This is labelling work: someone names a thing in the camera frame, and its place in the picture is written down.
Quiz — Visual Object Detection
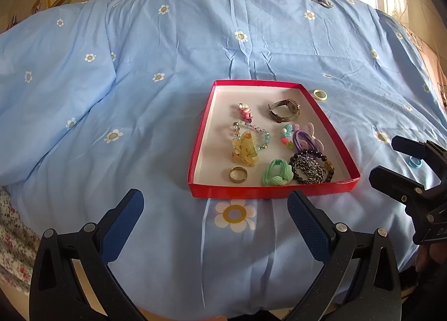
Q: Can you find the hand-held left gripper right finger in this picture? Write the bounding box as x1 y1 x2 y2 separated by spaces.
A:
287 190 402 321

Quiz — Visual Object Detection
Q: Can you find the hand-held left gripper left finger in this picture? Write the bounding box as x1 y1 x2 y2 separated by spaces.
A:
29 188 148 321

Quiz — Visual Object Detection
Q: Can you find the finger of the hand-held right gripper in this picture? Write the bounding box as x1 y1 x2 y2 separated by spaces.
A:
391 135 447 186
369 165 447 218

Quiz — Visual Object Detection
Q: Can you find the colourful candy bead bracelet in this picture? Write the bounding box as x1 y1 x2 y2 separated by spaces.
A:
280 124 303 150

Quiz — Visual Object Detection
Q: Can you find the clear crystal bead bracelet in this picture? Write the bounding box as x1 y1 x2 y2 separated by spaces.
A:
230 120 272 151

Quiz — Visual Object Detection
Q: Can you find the red shallow box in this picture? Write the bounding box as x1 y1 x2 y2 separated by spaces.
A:
187 80 362 199

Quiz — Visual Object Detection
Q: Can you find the person's right hand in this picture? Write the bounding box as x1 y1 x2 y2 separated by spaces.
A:
414 245 447 273

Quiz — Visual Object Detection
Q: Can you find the yellow hair claw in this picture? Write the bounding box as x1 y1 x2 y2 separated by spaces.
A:
231 130 260 168

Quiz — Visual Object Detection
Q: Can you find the floral patterned cloth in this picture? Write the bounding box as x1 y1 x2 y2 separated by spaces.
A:
0 186 41 294

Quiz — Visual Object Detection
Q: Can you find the gold wristwatch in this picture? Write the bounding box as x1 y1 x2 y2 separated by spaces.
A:
268 98 301 123

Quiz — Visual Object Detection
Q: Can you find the pink bead charm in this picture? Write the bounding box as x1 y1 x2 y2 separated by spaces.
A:
238 102 255 125

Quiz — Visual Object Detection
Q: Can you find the blue floral blanket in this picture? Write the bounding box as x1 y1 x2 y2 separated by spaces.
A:
0 0 447 319

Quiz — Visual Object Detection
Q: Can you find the silver chain bracelet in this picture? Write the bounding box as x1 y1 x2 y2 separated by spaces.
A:
293 155 325 185

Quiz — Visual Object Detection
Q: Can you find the green hair tie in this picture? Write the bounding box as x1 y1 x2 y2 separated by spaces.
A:
261 158 295 187

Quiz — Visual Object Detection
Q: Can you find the black bead bracelet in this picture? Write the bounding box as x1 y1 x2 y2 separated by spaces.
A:
289 148 335 186

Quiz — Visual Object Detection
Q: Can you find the purple hair tie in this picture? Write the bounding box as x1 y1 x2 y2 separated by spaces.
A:
292 123 325 151

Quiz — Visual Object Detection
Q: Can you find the gold band ring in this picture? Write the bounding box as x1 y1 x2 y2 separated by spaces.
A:
229 166 249 184

